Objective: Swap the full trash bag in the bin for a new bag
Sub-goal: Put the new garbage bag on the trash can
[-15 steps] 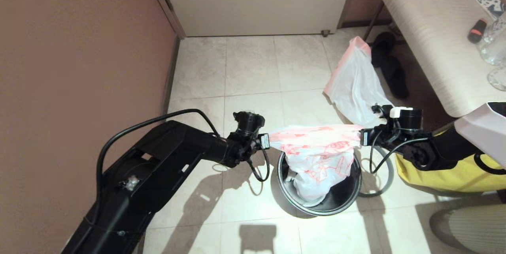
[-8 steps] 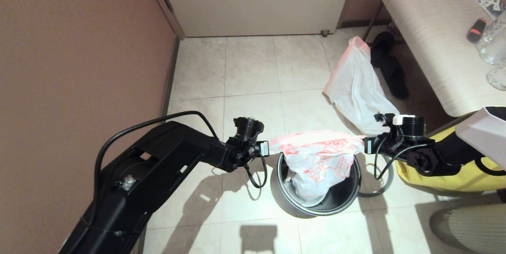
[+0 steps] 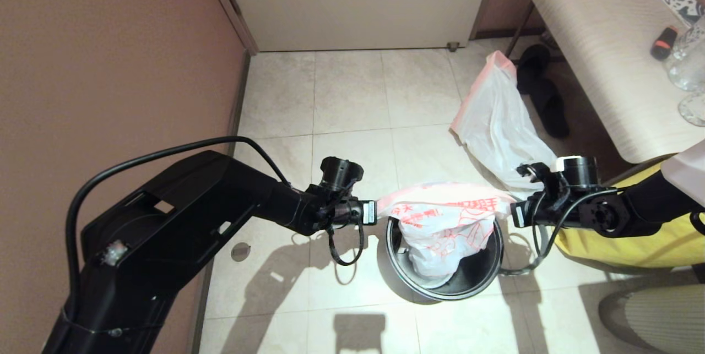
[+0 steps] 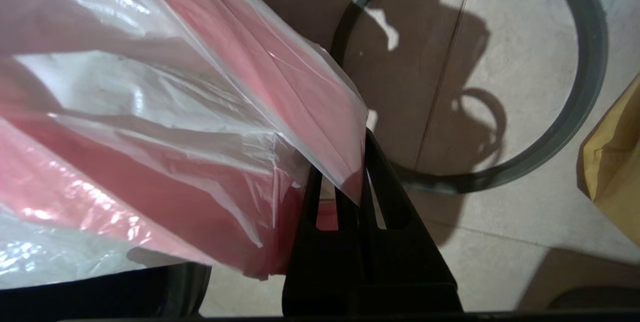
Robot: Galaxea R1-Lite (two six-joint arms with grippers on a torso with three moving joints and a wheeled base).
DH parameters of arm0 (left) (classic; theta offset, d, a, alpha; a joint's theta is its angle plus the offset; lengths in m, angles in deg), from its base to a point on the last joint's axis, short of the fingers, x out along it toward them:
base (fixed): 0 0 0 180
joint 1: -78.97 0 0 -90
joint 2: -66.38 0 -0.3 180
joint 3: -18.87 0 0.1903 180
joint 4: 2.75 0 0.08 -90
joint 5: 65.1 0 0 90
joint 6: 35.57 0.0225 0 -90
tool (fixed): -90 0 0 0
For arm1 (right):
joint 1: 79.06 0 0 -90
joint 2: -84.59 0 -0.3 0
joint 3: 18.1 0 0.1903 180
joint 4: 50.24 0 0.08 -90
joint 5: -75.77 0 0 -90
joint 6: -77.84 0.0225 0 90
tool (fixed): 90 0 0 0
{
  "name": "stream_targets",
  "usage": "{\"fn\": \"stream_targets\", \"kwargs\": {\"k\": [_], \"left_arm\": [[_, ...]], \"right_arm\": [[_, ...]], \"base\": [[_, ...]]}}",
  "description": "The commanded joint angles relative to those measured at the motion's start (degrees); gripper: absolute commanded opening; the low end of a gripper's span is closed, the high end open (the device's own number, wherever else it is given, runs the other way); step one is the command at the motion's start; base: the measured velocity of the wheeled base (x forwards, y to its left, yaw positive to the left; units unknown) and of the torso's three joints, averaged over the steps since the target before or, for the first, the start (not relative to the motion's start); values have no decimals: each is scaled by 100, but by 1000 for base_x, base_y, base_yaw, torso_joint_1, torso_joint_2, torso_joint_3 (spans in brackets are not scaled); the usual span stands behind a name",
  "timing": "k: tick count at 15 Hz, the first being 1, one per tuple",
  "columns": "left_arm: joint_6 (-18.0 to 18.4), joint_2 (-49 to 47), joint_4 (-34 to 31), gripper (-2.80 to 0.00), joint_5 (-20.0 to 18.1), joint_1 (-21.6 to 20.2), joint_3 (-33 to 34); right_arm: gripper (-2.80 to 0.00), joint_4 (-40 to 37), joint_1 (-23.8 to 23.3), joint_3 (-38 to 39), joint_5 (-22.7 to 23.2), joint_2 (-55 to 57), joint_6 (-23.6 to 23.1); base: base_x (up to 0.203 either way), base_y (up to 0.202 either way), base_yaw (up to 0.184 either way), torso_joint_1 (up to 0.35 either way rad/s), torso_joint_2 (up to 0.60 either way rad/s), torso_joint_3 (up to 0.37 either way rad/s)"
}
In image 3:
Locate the grey bin ring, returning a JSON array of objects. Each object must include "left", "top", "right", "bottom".
[{"left": 498, "top": 221, "right": 552, "bottom": 277}]

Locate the red printed plastic bag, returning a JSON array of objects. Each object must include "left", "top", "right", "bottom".
[{"left": 376, "top": 181, "right": 517, "bottom": 281}]

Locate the white plastic bag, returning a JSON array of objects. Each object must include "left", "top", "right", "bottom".
[{"left": 452, "top": 50, "right": 559, "bottom": 193}]

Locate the black trash bin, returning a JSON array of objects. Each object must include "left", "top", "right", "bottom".
[{"left": 385, "top": 212, "right": 505, "bottom": 302}]

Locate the yellow bag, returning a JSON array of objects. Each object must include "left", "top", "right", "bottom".
[{"left": 554, "top": 162, "right": 705, "bottom": 270}]

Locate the black slipper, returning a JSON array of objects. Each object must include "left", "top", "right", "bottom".
[
  {"left": 518, "top": 45, "right": 551, "bottom": 96},
  {"left": 532, "top": 79, "right": 571, "bottom": 140}
]

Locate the grey ribbed round object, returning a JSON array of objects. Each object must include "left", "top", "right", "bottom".
[{"left": 597, "top": 284, "right": 705, "bottom": 354}]

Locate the small clear glass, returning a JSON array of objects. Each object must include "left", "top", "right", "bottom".
[{"left": 677, "top": 90, "right": 705, "bottom": 128}]

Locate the beige wood grain table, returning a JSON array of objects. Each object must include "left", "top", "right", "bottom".
[{"left": 523, "top": 0, "right": 705, "bottom": 165}]

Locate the dark metal table leg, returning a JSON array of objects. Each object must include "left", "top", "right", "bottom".
[{"left": 504, "top": 4, "right": 563, "bottom": 62}]

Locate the large clear glass jar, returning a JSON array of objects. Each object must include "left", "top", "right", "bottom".
[{"left": 664, "top": 13, "right": 705, "bottom": 92}]

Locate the black red small device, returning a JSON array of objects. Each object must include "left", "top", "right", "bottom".
[{"left": 650, "top": 25, "right": 680, "bottom": 62}]

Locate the white door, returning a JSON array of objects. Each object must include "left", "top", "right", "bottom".
[{"left": 215, "top": 0, "right": 497, "bottom": 53}]

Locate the black coiled cable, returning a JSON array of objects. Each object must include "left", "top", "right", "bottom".
[{"left": 327, "top": 215, "right": 366, "bottom": 267}]

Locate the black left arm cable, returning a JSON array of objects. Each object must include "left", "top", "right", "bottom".
[{"left": 65, "top": 135, "right": 291, "bottom": 316}]

